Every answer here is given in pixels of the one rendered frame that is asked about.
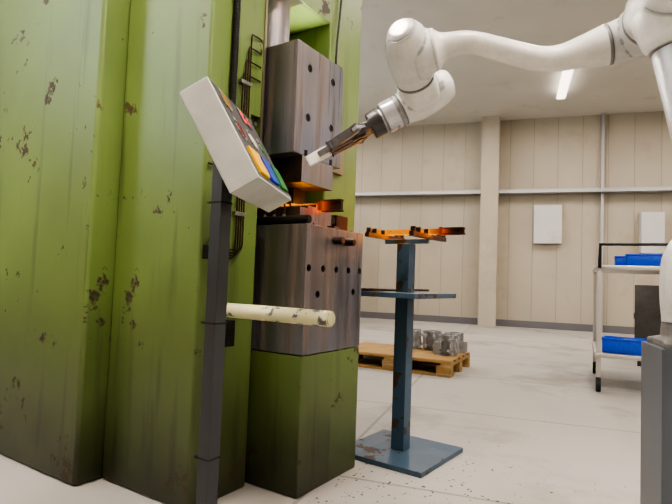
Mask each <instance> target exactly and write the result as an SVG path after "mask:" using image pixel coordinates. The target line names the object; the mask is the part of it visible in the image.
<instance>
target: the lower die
mask: <svg viewBox="0 0 672 504"><path fill-rule="evenodd" d="M283 208H284V207H278V208H276V216H283ZM331 214H332V212H328V213H325V212H321V211H319V210H317V205H302V206H286V216H290V215H310V216H311V217H312V221H311V223H308V224H313V223H314V225H318V226H324V227H327V226H331ZM263 215H264V210H263V209H261V208H257V217H263Z"/></svg>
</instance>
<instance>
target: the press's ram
mask: <svg viewBox="0 0 672 504"><path fill-rule="evenodd" d="M343 76H344V69H342V68H341V67H339V66H338V65H336V64H335V63H333V62H332V61H330V60H329V59H328V58H326V57H325V56H323V55H322V54H320V53H319V52H317V51H316V50H314V49H313V48H311V47H310V46H308V45H307V44H305V43H304V42H302V41H301V40H299V39H296V40H292V41H289V42H285V43H282V44H278V45H274V46H271V47H267V48H266V67H265V88H264V110H263V132H262V144H263V145H264V147H265V149H266V151H267V153H268V155H269V157H270V159H274V158H282V157H290V156H299V155H303V156H307V155H309V154H311V153H313V152H314V151H316V150H318V149H320V148H322V147H323V146H325V145H326V144H325V142H326V141H327V143H328V141H329V140H331V139H332V138H334V137H335V136H337V135H338V134H340V133H341V128H342V102H343ZM340 155H341V153H339V154H337V155H334V156H335V157H333V156H332V155H331V156H329V157H328V158H326V159H324V160H322V161H320V162H322V163H325V164H328V165H331V166H333V169H340Z"/></svg>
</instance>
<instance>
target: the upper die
mask: <svg viewBox="0 0 672 504"><path fill-rule="evenodd" d="M271 161H272V163H273V165H274V167H275V168H276V169H277V170H278V172H279V173H280V175H281V177H282V179H283V181H284V183H285V185H286V187H287V188H297V189H300V190H304V191H305V193H308V192H322V191H332V185H333V166H331V165H328V164H325V163H322V162H319V163H317V164H315V165H313V166H312V167H310V165H309V163H308V162H307V160H306V158H305V156H303V155H299V156H290V157H282V158H274V159H271Z"/></svg>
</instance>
